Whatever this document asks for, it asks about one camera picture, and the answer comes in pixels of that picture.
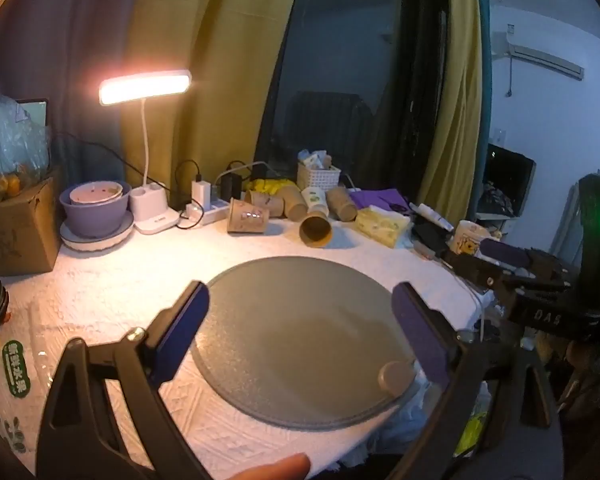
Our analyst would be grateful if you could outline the clear plastic bag of fruit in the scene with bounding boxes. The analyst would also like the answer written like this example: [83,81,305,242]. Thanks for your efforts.
[0,80,52,208]

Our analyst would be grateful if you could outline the white textured tablecloth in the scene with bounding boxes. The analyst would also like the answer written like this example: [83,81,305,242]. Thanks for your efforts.
[0,209,483,478]

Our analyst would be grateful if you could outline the yellow tissue pack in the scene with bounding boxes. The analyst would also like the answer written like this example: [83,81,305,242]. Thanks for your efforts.
[355,206,412,250]

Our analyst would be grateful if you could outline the pink bowl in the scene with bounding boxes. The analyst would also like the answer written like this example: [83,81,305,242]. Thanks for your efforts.
[70,181,124,206]

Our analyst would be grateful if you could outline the white tube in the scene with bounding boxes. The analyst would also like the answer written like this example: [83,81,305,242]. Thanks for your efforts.
[410,203,455,232]

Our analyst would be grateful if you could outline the round glass turntable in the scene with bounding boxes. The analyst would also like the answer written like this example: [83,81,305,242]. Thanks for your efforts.
[190,256,427,431]

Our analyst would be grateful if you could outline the black power adapter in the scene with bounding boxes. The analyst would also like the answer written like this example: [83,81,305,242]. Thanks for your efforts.
[220,172,244,200]

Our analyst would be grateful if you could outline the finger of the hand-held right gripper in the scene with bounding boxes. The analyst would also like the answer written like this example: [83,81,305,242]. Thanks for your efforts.
[480,238,532,271]
[442,250,517,295]

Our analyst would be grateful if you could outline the printed brown paper cup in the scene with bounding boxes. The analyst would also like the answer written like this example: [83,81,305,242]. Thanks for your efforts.
[226,198,271,235]

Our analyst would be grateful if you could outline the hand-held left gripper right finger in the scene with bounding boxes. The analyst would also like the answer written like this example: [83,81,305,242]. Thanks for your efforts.
[385,281,566,480]

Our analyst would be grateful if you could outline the printed plastic bag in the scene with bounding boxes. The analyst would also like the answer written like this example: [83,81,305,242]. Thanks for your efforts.
[0,330,48,466]

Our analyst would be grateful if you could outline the white charger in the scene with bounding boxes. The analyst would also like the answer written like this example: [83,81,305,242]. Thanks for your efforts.
[191,180,212,209]

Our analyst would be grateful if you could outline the black cable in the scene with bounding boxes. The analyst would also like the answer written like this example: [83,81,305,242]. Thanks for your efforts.
[54,131,171,193]

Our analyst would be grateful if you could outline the yellow gloves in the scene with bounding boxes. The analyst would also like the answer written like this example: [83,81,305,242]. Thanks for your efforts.
[250,177,301,196]

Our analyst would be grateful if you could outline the white plastic basket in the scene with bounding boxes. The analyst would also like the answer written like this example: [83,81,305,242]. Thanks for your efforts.
[297,162,342,192]

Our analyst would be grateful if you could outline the pale blue plate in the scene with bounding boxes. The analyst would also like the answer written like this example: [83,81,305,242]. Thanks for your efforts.
[60,210,135,252]

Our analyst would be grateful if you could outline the white air conditioner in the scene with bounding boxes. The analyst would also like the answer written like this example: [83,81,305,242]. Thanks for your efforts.
[491,30,585,81]

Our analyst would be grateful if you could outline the black pouch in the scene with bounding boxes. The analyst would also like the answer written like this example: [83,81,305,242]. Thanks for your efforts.
[412,222,452,261]

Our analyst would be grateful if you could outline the purple cloth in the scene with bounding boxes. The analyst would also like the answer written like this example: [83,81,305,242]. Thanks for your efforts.
[350,188,412,212]

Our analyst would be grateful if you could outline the yellow curtain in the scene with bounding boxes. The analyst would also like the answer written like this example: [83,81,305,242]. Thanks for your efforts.
[419,0,483,222]
[121,0,307,198]

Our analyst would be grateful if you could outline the white power strip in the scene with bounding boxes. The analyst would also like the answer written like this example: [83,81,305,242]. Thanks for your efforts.
[181,197,231,226]

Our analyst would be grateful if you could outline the white green paper cup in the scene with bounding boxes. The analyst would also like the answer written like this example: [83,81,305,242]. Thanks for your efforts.
[301,186,331,217]

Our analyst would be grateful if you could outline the small beige round lid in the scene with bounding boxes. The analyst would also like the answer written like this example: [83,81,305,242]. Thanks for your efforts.
[378,361,415,394]

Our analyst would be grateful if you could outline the white desk lamp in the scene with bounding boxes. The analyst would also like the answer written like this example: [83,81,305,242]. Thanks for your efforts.
[99,69,193,235]

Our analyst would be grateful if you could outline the person's left hand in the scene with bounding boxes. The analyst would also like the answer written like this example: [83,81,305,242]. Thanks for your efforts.
[227,452,312,480]

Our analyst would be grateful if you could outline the purple bowl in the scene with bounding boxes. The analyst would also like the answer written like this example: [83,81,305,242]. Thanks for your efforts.
[59,180,132,239]

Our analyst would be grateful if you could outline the white mug yellow print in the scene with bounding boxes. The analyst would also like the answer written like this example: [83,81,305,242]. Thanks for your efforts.
[447,220,502,257]

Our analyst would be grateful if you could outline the cardboard box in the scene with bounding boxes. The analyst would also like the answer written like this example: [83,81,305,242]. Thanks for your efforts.
[0,169,66,277]

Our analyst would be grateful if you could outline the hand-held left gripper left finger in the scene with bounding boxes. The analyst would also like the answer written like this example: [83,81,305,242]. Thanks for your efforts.
[36,280,211,480]

